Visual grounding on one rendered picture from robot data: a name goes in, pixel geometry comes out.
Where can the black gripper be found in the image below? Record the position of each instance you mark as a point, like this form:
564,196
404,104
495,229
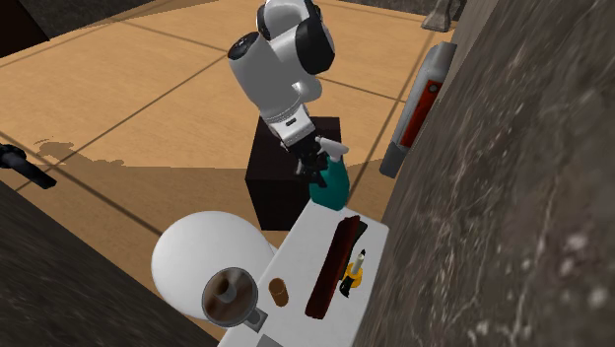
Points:
307,156

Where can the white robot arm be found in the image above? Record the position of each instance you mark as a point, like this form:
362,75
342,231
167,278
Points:
269,77

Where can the teal spray bottle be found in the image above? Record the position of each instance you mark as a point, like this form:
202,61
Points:
335,186

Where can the dark robot stand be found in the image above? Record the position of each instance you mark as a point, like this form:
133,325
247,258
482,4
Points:
271,197

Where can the white candle in yellow holder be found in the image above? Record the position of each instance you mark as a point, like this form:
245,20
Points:
357,266

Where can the white toilet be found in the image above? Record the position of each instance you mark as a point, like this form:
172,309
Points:
206,245

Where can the small brown cylinder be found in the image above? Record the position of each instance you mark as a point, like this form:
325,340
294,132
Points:
278,293

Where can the grey and red wall fixture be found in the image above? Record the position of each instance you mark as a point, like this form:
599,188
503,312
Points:
418,113

